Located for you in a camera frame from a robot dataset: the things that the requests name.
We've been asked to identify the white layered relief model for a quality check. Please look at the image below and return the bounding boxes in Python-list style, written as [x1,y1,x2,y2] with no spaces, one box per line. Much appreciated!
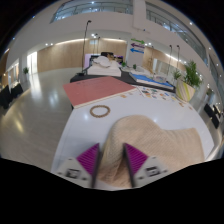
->
[87,55,122,77]

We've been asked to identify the white building model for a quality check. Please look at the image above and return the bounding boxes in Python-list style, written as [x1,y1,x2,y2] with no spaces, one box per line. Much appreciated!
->
[134,65,156,77]

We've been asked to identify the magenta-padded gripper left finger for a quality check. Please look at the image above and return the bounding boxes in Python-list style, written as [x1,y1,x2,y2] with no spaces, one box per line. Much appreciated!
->
[54,143,102,188]

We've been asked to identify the coloured arrow direction signs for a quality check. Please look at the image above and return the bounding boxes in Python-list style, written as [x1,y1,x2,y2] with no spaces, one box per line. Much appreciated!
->
[129,38,146,54]

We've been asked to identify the group of black chairs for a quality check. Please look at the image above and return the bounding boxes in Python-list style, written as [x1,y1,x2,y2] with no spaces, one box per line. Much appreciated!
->
[0,83,24,109]
[203,103,223,129]

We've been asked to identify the potted plant in striped pot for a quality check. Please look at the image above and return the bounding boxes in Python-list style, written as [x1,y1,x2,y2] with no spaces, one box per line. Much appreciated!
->
[175,60,203,103]

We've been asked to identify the beige towel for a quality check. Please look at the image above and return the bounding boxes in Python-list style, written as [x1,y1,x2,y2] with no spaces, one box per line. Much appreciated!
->
[96,115,205,189]

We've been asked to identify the black display table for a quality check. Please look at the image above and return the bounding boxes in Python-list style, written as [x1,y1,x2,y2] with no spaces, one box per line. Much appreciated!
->
[69,68,177,94]

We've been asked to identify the pink flat board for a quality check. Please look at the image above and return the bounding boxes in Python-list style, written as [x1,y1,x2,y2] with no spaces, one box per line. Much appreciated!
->
[62,76,138,109]

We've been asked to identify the wooden bead ring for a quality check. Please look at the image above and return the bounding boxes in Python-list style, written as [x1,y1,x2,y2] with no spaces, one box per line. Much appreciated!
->
[89,104,111,119]

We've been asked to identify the blue base board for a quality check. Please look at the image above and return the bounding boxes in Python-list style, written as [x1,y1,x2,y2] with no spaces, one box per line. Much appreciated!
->
[129,73,175,90]

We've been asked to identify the black light stand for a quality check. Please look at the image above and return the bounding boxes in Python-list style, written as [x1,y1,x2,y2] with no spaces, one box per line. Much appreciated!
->
[77,19,93,77]

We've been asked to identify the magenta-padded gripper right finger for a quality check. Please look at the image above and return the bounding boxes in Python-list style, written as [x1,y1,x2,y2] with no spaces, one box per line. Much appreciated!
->
[122,143,170,188]

